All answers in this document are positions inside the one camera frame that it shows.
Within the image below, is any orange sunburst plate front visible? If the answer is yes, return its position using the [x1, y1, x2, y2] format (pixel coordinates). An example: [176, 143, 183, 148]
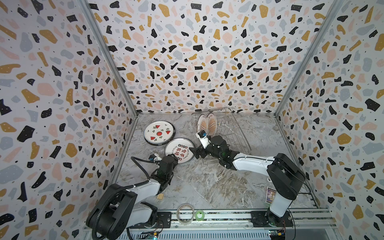
[197, 114, 208, 134]

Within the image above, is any orange sunburst plate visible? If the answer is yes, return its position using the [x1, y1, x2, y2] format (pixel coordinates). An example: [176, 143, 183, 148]
[207, 113, 218, 136]
[197, 114, 208, 134]

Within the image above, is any dark mosaic rim plate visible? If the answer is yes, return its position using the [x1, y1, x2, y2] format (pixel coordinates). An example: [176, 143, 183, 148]
[149, 121, 177, 147]

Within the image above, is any watermelon blue rim plate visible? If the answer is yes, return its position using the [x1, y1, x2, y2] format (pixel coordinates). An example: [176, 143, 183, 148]
[143, 120, 176, 145]

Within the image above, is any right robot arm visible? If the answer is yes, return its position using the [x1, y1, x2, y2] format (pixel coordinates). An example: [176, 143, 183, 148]
[190, 130, 306, 227]

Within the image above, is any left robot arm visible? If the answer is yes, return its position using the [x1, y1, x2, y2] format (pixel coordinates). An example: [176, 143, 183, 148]
[86, 154, 179, 240]

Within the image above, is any green tape roll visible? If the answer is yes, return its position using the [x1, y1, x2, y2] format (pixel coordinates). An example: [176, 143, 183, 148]
[195, 210, 205, 222]

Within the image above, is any clear tape roll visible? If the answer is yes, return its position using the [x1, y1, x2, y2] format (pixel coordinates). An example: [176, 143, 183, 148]
[176, 203, 195, 226]

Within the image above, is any colourful card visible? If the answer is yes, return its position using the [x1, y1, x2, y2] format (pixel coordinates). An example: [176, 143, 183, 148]
[266, 187, 277, 204]

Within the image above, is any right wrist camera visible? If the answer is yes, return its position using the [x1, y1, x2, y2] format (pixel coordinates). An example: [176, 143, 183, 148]
[196, 133, 210, 149]

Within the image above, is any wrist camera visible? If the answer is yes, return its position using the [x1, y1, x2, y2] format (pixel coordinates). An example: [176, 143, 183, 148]
[196, 133, 210, 149]
[149, 154, 162, 163]

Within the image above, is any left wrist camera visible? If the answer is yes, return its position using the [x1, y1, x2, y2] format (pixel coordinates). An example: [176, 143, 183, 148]
[149, 154, 162, 163]

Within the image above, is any wire dish rack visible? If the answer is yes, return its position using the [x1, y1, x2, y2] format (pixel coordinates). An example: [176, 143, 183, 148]
[192, 107, 251, 155]

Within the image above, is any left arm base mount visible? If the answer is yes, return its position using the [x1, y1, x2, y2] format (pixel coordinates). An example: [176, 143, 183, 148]
[127, 211, 172, 229]

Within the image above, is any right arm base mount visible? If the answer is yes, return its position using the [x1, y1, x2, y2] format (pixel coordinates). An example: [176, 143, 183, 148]
[251, 210, 294, 228]

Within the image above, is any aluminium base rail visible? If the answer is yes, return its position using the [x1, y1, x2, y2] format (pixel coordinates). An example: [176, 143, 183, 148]
[117, 209, 342, 240]

